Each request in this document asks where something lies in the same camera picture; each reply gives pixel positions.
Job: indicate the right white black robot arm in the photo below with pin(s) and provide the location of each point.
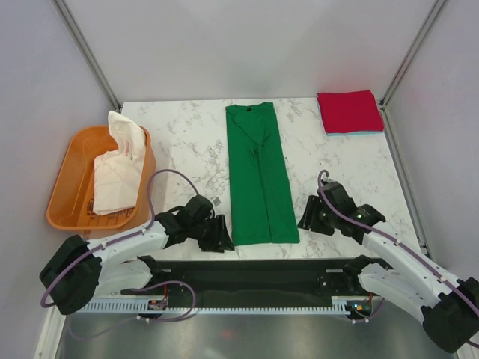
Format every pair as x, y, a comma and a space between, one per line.
445, 305

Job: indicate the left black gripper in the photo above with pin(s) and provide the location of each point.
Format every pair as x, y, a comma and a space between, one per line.
219, 239

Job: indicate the right aluminium corner post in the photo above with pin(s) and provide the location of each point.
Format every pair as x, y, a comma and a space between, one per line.
423, 32

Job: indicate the white crumpled t shirt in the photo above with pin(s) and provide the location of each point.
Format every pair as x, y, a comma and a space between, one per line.
117, 173

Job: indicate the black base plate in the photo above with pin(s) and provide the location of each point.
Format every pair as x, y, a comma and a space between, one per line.
306, 281

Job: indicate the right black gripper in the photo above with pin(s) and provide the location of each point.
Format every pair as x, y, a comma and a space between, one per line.
309, 218

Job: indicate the orange plastic basket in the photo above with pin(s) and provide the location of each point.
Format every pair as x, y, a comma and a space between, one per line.
71, 203

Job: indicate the folded red t shirt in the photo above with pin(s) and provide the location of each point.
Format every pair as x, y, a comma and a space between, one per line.
360, 97

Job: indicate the left aluminium corner post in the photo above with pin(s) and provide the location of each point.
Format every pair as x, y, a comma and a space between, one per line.
82, 44

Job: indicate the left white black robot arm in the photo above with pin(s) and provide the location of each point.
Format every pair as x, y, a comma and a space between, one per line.
81, 270

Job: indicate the green t shirt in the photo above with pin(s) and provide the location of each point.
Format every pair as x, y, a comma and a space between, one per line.
261, 201

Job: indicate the folded light blue t shirt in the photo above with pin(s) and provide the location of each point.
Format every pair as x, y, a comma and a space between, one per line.
350, 119

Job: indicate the white slotted cable duct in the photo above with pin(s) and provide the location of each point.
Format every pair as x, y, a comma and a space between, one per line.
156, 305

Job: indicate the aluminium corner post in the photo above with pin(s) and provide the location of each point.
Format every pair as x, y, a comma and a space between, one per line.
82, 44
423, 32

